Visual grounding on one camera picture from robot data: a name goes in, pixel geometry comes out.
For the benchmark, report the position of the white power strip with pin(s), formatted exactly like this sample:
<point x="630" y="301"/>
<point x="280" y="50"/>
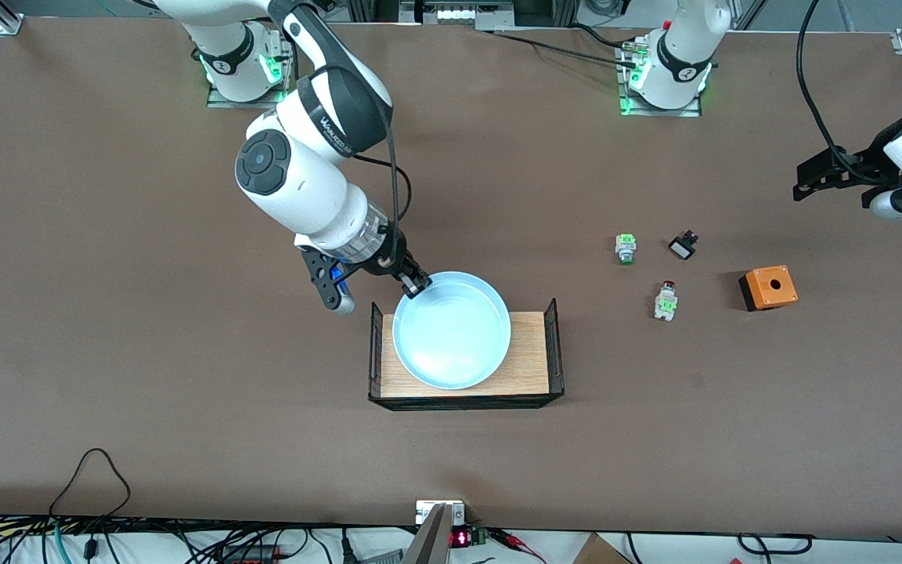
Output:
<point x="451" y="14"/>

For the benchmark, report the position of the orange button enclosure box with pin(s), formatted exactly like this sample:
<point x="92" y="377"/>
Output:
<point x="772" y="288"/>

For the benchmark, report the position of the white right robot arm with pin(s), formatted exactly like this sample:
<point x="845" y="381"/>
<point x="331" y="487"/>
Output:
<point x="302" y="180"/>

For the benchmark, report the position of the red clip lead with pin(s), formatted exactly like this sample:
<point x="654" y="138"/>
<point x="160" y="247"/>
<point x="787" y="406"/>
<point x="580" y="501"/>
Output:
<point x="510" y="537"/>

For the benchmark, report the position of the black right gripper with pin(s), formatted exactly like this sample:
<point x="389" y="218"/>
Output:
<point x="388" y="263"/>

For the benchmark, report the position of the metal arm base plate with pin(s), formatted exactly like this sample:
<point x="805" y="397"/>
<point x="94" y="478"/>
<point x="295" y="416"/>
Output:
<point x="690" y="113"/>
<point x="213" y="100"/>

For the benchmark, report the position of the green push button switch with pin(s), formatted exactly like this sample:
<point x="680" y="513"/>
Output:
<point x="625" y="247"/>

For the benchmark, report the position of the black power adapter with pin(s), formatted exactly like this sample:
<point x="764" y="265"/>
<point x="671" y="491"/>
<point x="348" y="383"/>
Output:
<point x="251" y="554"/>

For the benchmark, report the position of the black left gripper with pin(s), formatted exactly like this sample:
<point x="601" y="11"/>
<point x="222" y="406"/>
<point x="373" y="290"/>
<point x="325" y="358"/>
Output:
<point x="864" y="165"/>

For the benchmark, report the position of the light blue round plate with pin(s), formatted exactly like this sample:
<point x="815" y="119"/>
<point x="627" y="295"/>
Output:
<point x="451" y="337"/>

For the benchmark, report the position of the black rectangular switch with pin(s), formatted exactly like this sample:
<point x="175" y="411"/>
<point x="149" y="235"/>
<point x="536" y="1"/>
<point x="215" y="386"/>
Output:
<point x="683" y="249"/>

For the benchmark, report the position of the brown cardboard piece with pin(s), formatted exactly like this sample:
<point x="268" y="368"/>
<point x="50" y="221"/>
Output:
<point x="596" y="552"/>

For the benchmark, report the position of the red digit display module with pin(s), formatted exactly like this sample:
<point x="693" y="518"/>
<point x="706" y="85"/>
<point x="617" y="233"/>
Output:
<point x="460" y="538"/>

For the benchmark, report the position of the red push button switch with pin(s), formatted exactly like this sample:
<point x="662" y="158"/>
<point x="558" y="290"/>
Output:
<point x="665" y="303"/>

